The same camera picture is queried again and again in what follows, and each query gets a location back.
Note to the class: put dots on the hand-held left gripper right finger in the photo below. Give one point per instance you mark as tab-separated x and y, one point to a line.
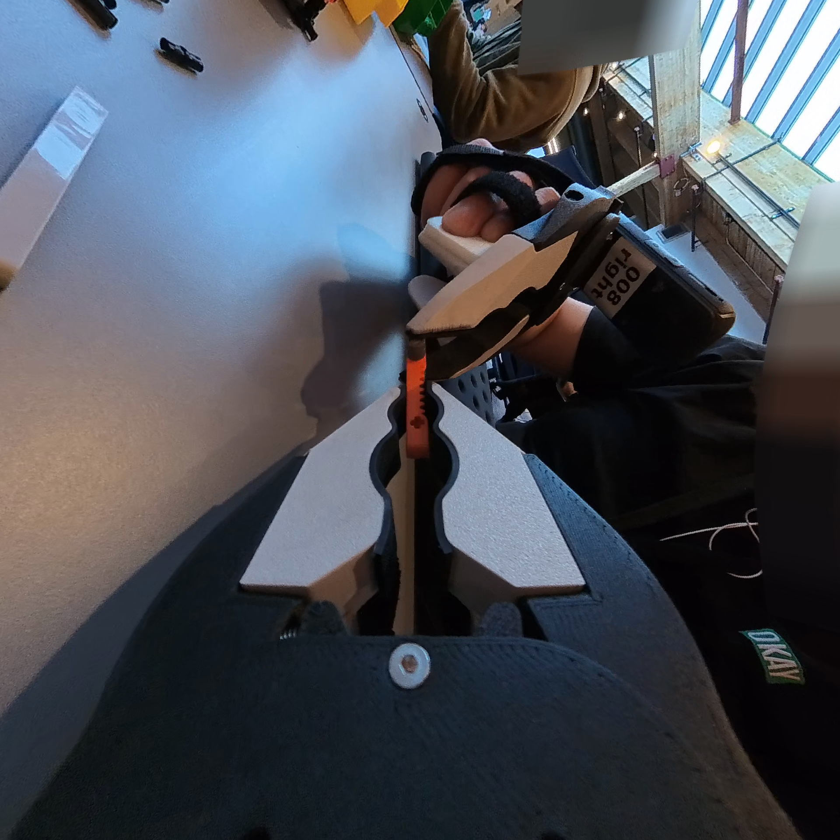
505	518

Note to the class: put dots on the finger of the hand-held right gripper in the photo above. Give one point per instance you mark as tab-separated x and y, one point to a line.
499	282
485	353

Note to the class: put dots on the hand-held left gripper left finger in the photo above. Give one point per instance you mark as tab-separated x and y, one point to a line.
315	525

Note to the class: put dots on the orange toy gear rack piece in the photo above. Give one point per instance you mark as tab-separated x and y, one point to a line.
418	426

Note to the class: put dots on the person's right forearm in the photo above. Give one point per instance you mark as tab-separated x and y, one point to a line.
623	354

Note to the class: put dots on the grey desk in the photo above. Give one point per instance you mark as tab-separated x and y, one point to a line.
197	262

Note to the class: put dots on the person's right hand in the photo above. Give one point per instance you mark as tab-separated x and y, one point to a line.
472	216

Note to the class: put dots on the black perforated panel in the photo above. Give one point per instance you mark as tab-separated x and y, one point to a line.
478	390

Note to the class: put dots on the person's black clothed body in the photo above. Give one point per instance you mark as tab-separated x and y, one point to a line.
689	472

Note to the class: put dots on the large window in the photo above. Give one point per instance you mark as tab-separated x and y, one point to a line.
787	65

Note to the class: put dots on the green plastic bin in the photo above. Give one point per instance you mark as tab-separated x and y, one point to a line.
420	18

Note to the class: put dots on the yellow plastic bin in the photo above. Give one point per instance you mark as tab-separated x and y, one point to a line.
374	10

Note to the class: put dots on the small black toy part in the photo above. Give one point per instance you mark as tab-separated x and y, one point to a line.
98	12
180	56
305	18

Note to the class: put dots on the white glossy box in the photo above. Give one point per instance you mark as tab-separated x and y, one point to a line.
46	170

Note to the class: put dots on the glowing wall lamp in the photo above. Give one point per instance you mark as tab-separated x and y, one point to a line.
712	147

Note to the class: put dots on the wooden post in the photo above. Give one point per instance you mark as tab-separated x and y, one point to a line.
676	131

